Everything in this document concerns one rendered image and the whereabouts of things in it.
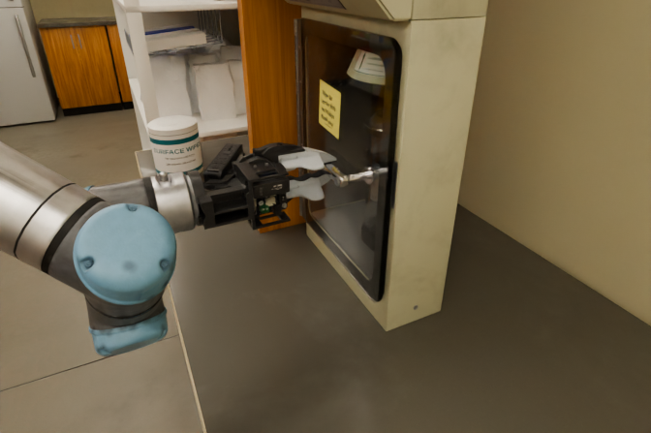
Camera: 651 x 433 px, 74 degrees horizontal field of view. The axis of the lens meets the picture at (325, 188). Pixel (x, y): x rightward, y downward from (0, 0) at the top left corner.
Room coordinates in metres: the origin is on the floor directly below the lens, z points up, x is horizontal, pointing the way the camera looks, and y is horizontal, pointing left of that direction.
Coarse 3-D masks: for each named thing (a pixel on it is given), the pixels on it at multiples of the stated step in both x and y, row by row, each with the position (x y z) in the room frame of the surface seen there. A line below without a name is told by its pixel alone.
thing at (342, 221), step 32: (320, 32) 0.71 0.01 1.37; (352, 32) 0.62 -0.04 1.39; (320, 64) 0.71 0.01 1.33; (352, 64) 0.62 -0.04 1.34; (384, 64) 0.54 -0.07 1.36; (352, 96) 0.61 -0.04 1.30; (384, 96) 0.54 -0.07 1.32; (320, 128) 0.71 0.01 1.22; (352, 128) 0.61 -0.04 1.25; (384, 128) 0.53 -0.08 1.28; (352, 160) 0.61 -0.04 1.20; (384, 160) 0.53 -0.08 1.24; (352, 192) 0.61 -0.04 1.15; (384, 192) 0.53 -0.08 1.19; (320, 224) 0.72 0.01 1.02; (352, 224) 0.60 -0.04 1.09; (384, 224) 0.52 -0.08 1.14; (352, 256) 0.60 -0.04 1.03; (384, 256) 0.52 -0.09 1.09
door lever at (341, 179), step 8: (328, 168) 0.57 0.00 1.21; (336, 168) 0.57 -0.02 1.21; (368, 168) 0.56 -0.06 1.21; (328, 176) 0.57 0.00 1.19; (336, 176) 0.55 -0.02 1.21; (344, 176) 0.54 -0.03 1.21; (352, 176) 0.55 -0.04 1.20; (360, 176) 0.55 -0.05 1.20; (368, 176) 0.56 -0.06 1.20; (336, 184) 0.54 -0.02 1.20; (344, 184) 0.54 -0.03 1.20
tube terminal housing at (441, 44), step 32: (416, 0) 0.52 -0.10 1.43; (448, 0) 0.54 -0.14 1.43; (480, 0) 0.56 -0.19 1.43; (384, 32) 0.57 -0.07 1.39; (416, 32) 0.52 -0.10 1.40; (448, 32) 0.54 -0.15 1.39; (480, 32) 0.57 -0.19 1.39; (416, 64) 0.53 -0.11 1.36; (448, 64) 0.55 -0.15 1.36; (416, 96) 0.53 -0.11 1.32; (448, 96) 0.55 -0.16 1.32; (416, 128) 0.53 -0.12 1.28; (448, 128) 0.55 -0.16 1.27; (416, 160) 0.53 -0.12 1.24; (448, 160) 0.56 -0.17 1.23; (416, 192) 0.53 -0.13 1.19; (448, 192) 0.56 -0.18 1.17; (416, 224) 0.54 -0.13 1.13; (448, 224) 0.56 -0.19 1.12; (416, 256) 0.54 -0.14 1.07; (448, 256) 0.57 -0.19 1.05; (352, 288) 0.62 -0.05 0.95; (416, 288) 0.54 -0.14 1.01; (384, 320) 0.53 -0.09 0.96; (416, 320) 0.55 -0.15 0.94
